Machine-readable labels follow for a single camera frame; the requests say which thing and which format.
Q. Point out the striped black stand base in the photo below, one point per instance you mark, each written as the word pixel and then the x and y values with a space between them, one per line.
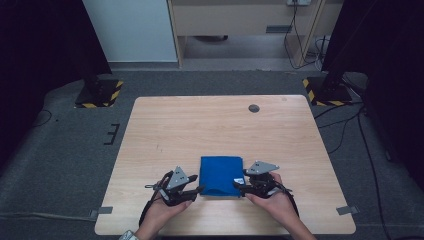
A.
pixel 328 93
pixel 100 95

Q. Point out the light wooden cabinet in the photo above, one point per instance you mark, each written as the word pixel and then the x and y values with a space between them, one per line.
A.
pixel 233 18

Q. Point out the person's left hand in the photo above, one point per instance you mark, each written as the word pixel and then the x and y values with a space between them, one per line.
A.
pixel 160 215

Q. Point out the person's right hand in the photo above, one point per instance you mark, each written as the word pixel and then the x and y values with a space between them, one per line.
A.
pixel 280 210

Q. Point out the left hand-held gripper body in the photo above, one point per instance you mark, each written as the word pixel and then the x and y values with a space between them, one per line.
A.
pixel 176 180

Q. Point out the grey tape strip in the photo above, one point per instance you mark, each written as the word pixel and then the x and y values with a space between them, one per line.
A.
pixel 347 210
pixel 101 211

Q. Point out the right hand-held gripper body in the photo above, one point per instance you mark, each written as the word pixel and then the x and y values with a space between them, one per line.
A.
pixel 263 168

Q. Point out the black floor tape mark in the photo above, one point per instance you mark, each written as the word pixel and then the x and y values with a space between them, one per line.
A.
pixel 112 134

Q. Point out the black curtain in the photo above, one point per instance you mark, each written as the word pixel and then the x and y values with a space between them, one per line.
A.
pixel 386 50
pixel 40 50

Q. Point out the white panel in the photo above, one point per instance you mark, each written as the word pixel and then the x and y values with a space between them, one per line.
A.
pixel 130 30

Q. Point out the blue cloth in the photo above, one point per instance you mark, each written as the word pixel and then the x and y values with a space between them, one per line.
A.
pixel 221 175

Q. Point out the white power strip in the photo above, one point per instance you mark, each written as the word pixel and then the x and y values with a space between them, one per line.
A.
pixel 299 2

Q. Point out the grey round table grommet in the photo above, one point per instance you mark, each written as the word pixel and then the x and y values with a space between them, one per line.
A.
pixel 254 108

